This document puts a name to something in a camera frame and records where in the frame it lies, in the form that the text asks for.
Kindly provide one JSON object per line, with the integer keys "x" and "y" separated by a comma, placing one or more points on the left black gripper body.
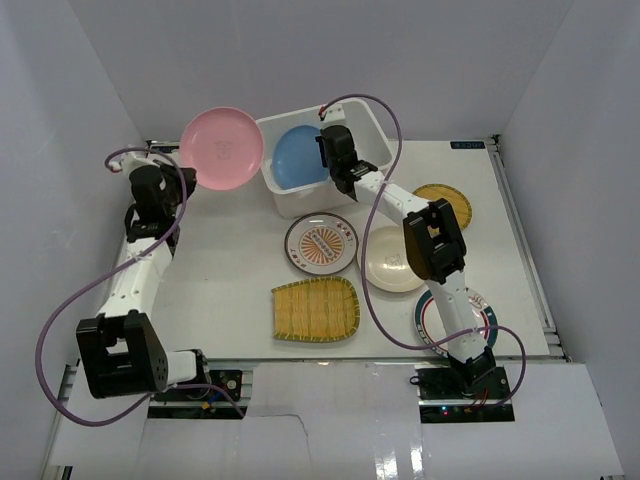
{"x": 185, "y": 176}

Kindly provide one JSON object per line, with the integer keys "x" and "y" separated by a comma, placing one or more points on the pink plastic plate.
{"x": 225, "y": 146}

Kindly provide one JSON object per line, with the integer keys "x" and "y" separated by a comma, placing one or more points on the blue plastic plate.
{"x": 296, "y": 160}

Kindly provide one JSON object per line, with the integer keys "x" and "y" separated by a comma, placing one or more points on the orange sunburst pattern plate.
{"x": 321, "y": 244}

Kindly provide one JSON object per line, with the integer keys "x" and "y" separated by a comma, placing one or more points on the fan-shaped bamboo woven tray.
{"x": 316, "y": 310}

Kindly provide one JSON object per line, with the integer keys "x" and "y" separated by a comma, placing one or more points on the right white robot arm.
{"x": 434, "y": 246}

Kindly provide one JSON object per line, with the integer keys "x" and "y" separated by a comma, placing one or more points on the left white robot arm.
{"x": 120, "y": 350}

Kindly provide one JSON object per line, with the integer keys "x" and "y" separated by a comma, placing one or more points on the white plastic bin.
{"x": 371, "y": 145}

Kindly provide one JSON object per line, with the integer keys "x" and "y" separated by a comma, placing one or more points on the left blue table label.
{"x": 167, "y": 149}

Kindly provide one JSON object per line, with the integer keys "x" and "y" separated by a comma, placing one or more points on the blue table label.
{"x": 167, "y": 149}
{"x": 467, "y": 145}

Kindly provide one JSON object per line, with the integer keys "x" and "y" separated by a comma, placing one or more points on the cream white plate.
{"x": 386, "y": 263}

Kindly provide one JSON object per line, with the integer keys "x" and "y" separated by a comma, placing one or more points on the round bamboo woven plate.
{"x": 459, "y": 202}

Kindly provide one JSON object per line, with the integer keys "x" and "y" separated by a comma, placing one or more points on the right blue table label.
{"x": 467, "y": 145}

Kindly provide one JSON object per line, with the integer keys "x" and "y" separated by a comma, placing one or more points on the green red rimmed plate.
{"x": 428, "y": 322}

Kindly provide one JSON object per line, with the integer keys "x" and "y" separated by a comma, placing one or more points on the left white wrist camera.
{"x": 127, "y": 162}

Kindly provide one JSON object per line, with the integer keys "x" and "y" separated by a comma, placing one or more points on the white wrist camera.
{"x": 332, "y": 114}
{"x": 127, "y": 162}

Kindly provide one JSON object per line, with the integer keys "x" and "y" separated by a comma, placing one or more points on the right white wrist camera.
{"x": 332, "y": 114}

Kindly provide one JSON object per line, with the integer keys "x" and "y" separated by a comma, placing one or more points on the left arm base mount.
{"x": 216, "y": 395}

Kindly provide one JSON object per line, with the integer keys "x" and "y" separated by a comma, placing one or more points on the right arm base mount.
{"x": 441, "y": 402}

